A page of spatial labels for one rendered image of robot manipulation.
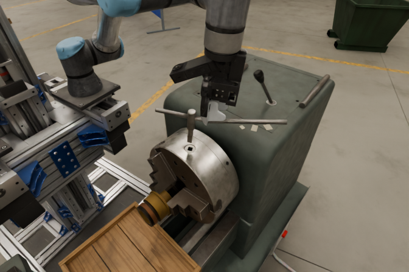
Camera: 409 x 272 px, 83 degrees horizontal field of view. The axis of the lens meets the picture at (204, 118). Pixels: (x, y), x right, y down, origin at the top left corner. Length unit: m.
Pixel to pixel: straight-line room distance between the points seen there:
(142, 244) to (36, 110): 0.72
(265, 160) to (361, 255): 1.54
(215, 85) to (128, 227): 0.68
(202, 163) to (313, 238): 1.50
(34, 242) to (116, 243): 1.07
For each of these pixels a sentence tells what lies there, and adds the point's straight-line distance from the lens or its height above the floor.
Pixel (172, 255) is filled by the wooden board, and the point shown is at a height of 0.88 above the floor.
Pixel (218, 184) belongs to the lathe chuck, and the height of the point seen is 1.17.
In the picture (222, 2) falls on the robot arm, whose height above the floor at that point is 1.66.
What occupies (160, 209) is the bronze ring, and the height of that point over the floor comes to 1.11.
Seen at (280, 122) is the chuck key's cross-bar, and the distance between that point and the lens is 0.58.
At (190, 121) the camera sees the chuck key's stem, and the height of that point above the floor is 1.36.
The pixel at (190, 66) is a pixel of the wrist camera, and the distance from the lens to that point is 0.50.
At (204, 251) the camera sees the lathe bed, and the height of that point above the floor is 0.87.
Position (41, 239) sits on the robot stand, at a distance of 1.97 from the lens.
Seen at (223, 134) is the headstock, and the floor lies 1.23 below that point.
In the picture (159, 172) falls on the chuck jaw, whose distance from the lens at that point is 0.75.
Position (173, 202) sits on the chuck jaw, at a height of 1.11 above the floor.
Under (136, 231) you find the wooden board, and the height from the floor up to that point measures 0.88.
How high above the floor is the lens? 1.74
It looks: 39 degrees down
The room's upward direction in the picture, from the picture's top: straight up
